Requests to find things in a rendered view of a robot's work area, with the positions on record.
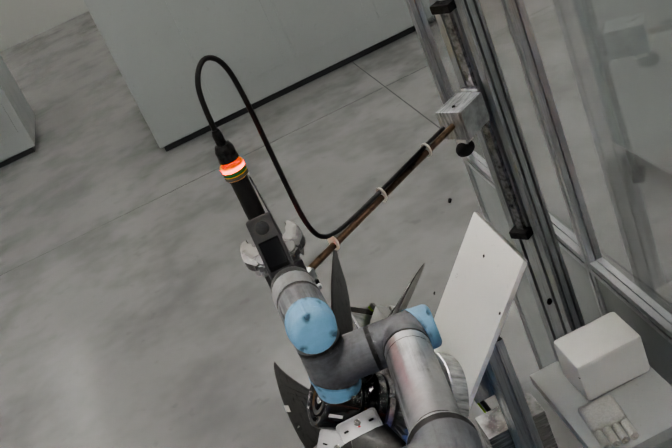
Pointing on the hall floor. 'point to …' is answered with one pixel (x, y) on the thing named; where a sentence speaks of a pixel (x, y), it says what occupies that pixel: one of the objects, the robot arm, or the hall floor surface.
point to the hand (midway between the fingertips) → (265, 231)
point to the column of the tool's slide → (552, 270)
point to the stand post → (511, 398)
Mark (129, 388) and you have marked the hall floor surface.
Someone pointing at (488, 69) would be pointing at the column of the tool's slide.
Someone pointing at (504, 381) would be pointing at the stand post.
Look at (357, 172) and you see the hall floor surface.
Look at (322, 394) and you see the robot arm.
